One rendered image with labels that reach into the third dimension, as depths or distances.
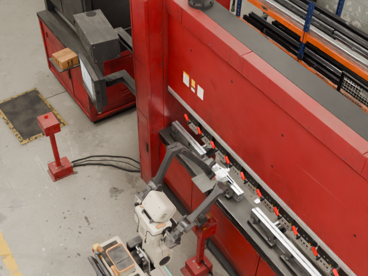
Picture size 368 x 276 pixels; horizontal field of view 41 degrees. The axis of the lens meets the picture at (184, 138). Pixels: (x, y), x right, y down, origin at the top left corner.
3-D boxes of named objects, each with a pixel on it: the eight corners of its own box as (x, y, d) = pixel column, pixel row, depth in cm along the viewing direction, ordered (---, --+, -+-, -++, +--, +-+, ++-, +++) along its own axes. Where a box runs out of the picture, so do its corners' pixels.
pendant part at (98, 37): (84, 90, 483) (72, 13, 423) (108, 84, 491) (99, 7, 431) (101, 122, 451) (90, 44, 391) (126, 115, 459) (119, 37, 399)
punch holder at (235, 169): (228, 168, 404) (229, 154, 392) (236, 164, 407) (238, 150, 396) (239, 179, 395) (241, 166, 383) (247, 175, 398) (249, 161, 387)
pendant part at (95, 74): (82, 84, 467) (78, 53, 442) (95, 81, 471) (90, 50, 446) (97, 113, 439) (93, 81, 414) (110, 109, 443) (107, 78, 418)
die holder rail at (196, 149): (171, 129, 479) (171, 122, 472) (177, 127, 481) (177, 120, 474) (200, 161, 449) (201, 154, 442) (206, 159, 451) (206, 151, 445)
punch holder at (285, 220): (275, 218, 369) (279, 205, 357) (284, 213, 372) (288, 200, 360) (289, 233, 360) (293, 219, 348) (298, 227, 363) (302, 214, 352)
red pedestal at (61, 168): (46, 171, 553) (32, 116, 495) (67, 162, 563) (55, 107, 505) (53, 182, 541) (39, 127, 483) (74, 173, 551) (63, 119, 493)
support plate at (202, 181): (190, 179, 419) (190, 178, 418) (216, 167, 429) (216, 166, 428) (202, 193, 408) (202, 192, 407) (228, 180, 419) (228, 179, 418)
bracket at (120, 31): (98, 40, 452) (97, 33, 447) (121, 33, 462) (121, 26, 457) (118, 62, 428) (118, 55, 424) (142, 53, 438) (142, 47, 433)
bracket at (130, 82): (103, 82, 486) (102, 76, 482) (125, 74, 496) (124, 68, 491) (122, 104, 463) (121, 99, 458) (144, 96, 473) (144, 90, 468)
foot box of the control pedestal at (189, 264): (179, 269, 468) (179, 263, 460) (200, 257, 478) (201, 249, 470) (191, 285, 456) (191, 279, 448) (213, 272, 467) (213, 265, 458)
